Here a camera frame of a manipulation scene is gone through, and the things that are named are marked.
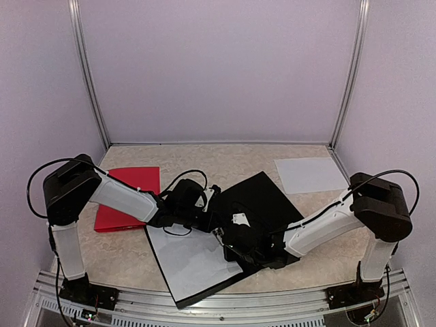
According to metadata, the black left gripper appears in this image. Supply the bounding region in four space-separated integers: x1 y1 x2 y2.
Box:
175 208 220 236

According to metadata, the red clip file folder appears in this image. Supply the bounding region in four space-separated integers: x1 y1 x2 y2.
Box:
94 167 161 233

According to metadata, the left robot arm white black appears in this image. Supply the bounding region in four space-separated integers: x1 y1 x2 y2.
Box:
42 154 221 303

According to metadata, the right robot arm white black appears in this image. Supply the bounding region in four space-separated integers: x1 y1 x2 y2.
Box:
221 172 412 302

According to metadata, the blank white paper sheet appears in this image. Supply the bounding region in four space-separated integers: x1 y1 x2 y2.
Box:
275 157 348 195

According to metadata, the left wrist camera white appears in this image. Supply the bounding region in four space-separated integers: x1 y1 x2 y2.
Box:
195 185 221 212

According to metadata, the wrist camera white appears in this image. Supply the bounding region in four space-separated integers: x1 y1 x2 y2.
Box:
195 185 221 212
232 213 250 226

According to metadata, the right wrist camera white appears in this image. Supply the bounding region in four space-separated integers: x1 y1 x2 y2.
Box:
232 213 250 226

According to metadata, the aluminium frame rail back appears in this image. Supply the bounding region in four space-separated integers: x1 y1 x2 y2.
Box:
110 141 330 147

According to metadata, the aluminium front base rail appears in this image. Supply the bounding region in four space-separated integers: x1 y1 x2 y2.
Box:
23 270 420 327

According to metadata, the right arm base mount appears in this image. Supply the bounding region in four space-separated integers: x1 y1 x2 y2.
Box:
325 281 385 310

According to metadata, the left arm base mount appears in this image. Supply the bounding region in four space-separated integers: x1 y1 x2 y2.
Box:
59 274 119 311

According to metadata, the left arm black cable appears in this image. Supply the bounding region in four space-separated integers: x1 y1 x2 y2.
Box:
26 157 89 219

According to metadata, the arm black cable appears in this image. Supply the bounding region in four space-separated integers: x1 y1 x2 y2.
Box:
26 157 89 219
347 170 420 219

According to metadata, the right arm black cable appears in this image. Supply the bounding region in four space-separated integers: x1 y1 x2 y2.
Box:
347 170 420 219

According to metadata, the aluminium frame post right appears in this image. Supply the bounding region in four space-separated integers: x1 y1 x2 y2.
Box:
329 0 370 151

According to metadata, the aluminium frame post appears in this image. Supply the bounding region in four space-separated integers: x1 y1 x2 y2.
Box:
329 0 370 151
67 0 112 151

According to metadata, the aluminium frame post left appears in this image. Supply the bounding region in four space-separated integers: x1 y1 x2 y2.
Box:
67 0 112 151

